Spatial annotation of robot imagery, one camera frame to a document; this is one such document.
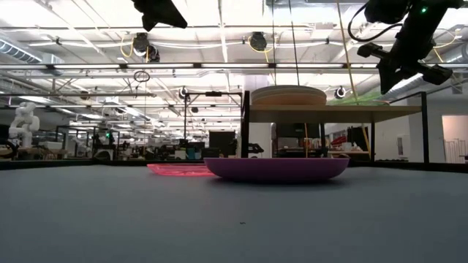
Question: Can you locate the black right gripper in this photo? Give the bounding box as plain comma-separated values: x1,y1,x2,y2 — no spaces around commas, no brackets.
357,16,453,95

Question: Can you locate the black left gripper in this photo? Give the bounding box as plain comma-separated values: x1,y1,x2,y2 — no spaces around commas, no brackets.
131,0,187,32

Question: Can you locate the green transparent plate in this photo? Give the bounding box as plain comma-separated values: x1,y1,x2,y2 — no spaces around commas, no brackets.
327,91,392,107

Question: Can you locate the magenta matte plate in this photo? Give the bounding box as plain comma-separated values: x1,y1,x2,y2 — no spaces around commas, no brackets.
203,157,350,183

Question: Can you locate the pink transparent plate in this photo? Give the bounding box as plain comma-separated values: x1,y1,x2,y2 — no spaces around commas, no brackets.
146,163,216,178

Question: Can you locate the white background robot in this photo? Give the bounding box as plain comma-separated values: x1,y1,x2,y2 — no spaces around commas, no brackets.
7,102,40,149

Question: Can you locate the yellow hanging cable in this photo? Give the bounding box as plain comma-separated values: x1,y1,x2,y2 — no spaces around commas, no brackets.
335,0,372,159

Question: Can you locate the black camera cable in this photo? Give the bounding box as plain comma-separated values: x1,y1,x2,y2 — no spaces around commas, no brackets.
347,3,403,43

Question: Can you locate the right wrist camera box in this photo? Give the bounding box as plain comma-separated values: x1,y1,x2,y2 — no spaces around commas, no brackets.
363,0,403,25

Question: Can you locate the wooden shelf with black frame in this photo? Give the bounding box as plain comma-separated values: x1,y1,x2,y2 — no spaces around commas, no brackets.
240,90,431,164

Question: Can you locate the black metal rig frame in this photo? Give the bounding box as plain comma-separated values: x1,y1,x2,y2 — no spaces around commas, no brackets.
0,61,468,175

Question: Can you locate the black background station frame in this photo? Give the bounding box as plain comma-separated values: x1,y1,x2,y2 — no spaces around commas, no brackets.
184,91,245,161

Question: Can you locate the black hanging cable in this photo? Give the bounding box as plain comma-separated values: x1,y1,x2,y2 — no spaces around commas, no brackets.
287,0,301,88

